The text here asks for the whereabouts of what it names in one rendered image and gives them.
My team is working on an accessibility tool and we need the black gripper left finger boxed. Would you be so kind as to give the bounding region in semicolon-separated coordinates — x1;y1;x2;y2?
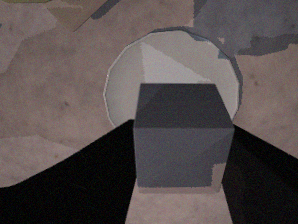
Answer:
0;119;137;224

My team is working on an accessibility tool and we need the dark grey cube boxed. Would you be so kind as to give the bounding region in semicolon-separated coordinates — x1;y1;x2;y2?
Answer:
133;84;235;194

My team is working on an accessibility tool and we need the white round dish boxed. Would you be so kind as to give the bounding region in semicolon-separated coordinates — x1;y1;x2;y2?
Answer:
102;30;239;128

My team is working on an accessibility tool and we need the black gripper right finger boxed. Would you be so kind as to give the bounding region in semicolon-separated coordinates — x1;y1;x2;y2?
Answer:
222;124;298;224

